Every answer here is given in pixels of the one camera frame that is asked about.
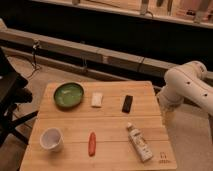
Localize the red pepper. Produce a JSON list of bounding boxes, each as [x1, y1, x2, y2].
[[88, 132, 96, 156]]

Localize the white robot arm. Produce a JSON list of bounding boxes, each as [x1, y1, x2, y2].
[[157, 61, 213, 116]]

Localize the green ceramic bowl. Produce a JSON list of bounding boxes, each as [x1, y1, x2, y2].
[[53, 82, 84, 108]]

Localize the white sponge block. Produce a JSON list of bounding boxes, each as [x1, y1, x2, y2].
[[91, 92, 103, 107]]

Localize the black rectangular block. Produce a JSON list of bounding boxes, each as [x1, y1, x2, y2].
[[122, 95, 133, 113]]

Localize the wooden folding table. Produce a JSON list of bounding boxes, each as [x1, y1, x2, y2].
[[20, 81, 177, 171]]

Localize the white squeeze bottle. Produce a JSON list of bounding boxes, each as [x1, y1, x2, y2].
[[127, 122, 153, 162]]

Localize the white plastic cup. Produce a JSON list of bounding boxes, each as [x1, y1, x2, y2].
[[40, 128, 63, 152]]

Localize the black office chair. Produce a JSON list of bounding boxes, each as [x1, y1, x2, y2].
[[0, 47, 37, 147]]

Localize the black cable on floor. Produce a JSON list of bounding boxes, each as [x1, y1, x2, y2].
[[26, 40, 42, 80]]

